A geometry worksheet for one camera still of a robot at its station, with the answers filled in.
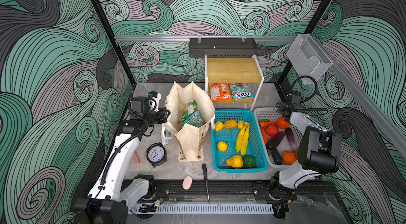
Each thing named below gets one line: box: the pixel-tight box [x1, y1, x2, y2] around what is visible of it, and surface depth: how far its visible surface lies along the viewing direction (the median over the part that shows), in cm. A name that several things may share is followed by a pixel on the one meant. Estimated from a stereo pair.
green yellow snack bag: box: [177, 99, 198, 124], surface depth 94 cm
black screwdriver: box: [201, 163, 211, 204], surface depth 79 cm
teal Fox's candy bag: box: [229, 82, 255, 101], surface depth 93 cm
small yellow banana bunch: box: [235, 120, 251, 156], surface depth 89 cm
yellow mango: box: [223, 119, 238, 129], surface depth 94 cm
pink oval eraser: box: [181, 175, 193, 191], surface depth 76 cm
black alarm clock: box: [145, 142, 168, 168], surface depth 84 cm
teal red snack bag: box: [180, 110, 205, 128], surface depth 88 cm
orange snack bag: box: [209, 82, 233, 102], surface depth 94 cm
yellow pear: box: [225, 154, 244, 169], surface depth 79 cm
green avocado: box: [242, 154, 256, 168], surface depth 80 cm
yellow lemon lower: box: [217, 141, 228, 152], surface depth 86 cm
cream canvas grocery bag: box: [161, 81, 216, 162], surface depth 81 cm
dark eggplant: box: [265, 131, 286, 165], surface depth 84 cm
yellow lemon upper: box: [215, 120, 224, 132], surface depth 94 cm
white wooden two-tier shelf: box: [204, 54, 265, 111], surface depth 89 cm
